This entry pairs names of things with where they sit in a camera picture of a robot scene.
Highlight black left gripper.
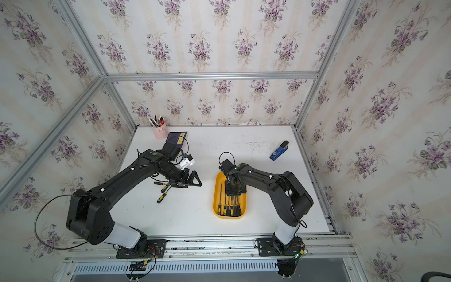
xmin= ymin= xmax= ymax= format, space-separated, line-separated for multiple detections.
xmin=158 ymin=163 xmax=203 ymax=188

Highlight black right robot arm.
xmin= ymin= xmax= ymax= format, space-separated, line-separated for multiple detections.
xmin=219 ymin=160 xmax=314 ymax=251

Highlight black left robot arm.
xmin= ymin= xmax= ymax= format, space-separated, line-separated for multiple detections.
xmin=66 ymin=149 xmax=202 ymax=249

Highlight yellow plastic storage tray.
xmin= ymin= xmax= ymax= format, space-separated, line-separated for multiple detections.
xmin=212 ymin=172 xmax=247 ymax=219

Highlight dark purple notebook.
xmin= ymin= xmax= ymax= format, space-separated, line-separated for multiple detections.
xmin=166 ymin=131 xmax=187 ymax=146

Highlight pink pen cup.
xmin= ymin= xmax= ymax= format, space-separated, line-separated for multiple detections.
xmin=152 ymin=124 xmax=169 ymax=141

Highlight blue black stapler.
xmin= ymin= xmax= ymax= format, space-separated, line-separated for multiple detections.
xmin=270 ymin=141 xmax=289 ymax=161

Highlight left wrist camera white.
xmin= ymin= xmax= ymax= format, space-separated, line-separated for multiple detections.
xmin=179 ymin=155 xmax=195 ymax=170

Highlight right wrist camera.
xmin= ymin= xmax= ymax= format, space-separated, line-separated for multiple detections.
xmin=219 ymin=159 xmax=236 ymax=176

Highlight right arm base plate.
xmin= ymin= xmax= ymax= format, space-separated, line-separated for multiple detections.
xmin=254 ymin=237 xmax=306 ymax=258

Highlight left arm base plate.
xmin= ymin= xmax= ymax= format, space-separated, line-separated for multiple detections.
xmin=115 ymin=239 xmax=167 ymax=260

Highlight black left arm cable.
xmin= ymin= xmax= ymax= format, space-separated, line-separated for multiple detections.
xmin=33 ymin=193 xmax=89 ymax=250

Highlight aluminium front rail frame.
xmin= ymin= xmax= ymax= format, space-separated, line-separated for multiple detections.
xmin=54 ymin=234 xmax=367 ymax=282

